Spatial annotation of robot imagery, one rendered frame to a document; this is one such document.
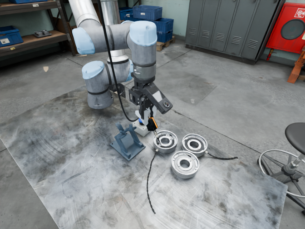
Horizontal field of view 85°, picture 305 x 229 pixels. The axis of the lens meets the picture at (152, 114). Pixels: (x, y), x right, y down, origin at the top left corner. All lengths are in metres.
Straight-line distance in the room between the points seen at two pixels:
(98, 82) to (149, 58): 0.47
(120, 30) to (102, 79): 0.39
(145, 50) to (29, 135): 0.71
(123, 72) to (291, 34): 3.45
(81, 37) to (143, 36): 0.18
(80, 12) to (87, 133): 0.51
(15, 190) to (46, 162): 1.11
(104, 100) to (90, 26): 0.48
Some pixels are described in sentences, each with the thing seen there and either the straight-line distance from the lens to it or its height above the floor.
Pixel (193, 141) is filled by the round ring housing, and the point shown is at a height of 0.82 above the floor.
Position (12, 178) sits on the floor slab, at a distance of 2.01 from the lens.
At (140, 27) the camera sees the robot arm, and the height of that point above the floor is 1.28.
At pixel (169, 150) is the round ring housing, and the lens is 0.71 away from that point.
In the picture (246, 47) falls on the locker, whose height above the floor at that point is 0.31.
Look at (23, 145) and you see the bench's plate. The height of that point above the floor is 0.80.
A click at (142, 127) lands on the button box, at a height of 0.84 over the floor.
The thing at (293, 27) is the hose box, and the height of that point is 0.68.
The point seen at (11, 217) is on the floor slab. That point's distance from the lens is 1.80.
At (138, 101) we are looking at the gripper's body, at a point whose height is 1.04.
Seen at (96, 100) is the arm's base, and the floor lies 0.85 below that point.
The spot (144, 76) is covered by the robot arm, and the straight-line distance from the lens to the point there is 0.53.
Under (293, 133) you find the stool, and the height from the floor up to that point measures 0.62.
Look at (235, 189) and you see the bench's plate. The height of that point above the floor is 0.80.
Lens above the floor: 1.39
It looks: 40 degrees down
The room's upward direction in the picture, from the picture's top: straight up
